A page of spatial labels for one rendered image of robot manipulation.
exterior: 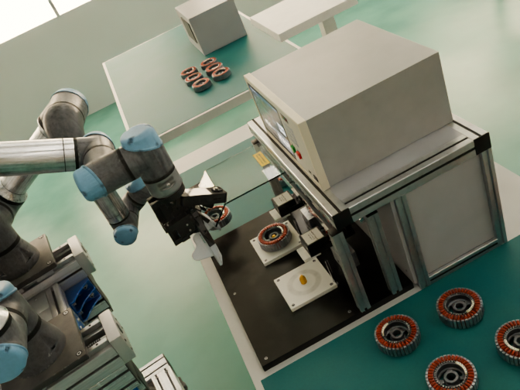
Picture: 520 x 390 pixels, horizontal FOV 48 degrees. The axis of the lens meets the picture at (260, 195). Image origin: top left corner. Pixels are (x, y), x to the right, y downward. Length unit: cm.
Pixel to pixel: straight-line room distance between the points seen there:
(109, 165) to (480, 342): 95
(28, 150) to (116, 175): 22
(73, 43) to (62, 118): 441
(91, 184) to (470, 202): 96
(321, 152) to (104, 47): 490
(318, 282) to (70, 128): 85
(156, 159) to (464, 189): 80
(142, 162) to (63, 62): 502
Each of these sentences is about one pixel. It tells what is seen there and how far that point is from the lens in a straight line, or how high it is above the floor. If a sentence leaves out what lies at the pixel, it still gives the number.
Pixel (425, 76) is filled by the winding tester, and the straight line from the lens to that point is 150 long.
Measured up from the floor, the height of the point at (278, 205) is 92.
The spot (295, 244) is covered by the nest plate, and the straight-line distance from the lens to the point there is 189.
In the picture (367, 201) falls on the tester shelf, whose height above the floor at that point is 111.
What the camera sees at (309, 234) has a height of 92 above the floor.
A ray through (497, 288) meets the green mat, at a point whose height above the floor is 75.
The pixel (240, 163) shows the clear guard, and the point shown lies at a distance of 184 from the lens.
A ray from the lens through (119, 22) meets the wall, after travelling 614.
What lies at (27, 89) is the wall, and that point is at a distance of 627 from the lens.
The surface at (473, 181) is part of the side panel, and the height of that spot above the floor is 99.
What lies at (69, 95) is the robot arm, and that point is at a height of 145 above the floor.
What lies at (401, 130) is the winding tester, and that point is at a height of 117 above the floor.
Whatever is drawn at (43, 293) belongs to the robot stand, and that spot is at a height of 94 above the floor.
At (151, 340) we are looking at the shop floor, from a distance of 309.
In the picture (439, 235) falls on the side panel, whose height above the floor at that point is 88.
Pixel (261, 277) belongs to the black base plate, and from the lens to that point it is 185.
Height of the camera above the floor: 195
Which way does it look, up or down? 32 degrees down
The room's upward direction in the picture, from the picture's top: 25 degrees counter-clockwise
